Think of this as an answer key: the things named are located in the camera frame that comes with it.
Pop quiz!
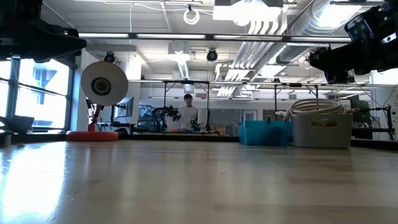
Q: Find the beige cable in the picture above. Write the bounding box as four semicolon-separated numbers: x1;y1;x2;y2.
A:
282;105;348;116
284;98;360;110

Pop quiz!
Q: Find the black computer monitor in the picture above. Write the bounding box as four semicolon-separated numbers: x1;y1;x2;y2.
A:
114;96;135;119

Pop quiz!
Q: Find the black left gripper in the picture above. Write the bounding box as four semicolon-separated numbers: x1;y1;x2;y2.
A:
0;0;88;63

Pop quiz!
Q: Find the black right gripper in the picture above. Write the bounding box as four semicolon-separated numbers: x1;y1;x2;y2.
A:
307;34;383;85

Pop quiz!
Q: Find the long ceiling light strip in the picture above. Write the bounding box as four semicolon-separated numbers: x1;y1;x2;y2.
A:
77;32;353;43

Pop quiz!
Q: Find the blue plastic bin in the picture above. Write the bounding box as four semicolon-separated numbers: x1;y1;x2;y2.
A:
238;119;294;147

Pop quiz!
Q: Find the black metal workstation frame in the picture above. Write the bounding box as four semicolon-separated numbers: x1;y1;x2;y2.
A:
273;82;320;122
162;79;211;133

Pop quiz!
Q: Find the person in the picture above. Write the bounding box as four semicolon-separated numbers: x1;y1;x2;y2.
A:
178;93;200;132

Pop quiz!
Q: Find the silver ventilation duct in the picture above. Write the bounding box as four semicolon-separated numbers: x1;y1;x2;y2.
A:
275;0;371;65

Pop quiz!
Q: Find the red desk lamp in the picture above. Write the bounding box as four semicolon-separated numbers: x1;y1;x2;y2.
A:
65;60;129;142

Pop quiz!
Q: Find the white coiled ceiling cable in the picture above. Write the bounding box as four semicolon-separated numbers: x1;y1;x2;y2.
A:
182;8;201;26

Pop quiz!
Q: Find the black equipment stand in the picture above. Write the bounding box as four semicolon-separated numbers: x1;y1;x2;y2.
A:
349;95;396;141

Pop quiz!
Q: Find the clear plastic bin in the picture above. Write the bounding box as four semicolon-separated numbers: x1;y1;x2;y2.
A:
290;113;354;149

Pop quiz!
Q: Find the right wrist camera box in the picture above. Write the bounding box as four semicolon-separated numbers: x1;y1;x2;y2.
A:
344;14;374;41

